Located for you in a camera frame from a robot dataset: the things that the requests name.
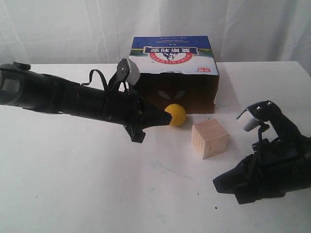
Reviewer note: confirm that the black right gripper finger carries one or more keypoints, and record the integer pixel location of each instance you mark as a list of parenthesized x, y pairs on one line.
[(237, 177)]

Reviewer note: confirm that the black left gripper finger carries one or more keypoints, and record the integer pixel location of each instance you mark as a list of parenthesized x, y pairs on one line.
[(155, 117)]

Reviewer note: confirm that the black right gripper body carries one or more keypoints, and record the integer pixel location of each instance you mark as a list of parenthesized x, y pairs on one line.
[(280, 169)]

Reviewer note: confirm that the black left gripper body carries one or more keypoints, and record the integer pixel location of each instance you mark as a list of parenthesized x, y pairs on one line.
[(123, 109)]

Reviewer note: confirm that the yellow ball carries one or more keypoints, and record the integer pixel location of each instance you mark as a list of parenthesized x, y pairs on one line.
[(177, 113)]

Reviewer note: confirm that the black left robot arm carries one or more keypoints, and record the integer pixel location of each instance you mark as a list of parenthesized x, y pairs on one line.
[(50, 94)]

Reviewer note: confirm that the wooden cube block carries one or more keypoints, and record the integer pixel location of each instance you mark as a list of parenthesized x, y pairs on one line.
[(209, 138)]

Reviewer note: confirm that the blue white cardboard box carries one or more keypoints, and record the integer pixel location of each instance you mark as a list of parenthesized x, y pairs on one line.
[(177, 69)]

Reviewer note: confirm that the white curtain backdrop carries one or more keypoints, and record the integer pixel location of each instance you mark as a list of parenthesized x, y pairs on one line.
[(101, 31)]

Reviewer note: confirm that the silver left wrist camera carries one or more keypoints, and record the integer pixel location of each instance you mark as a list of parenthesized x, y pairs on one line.
[(127, 71)]

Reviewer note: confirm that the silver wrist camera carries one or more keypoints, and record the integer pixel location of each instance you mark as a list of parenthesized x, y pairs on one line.
[(127, 71), (267, 111)]

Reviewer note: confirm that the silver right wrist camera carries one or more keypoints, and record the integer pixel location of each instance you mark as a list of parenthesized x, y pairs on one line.
[(267, 111)]

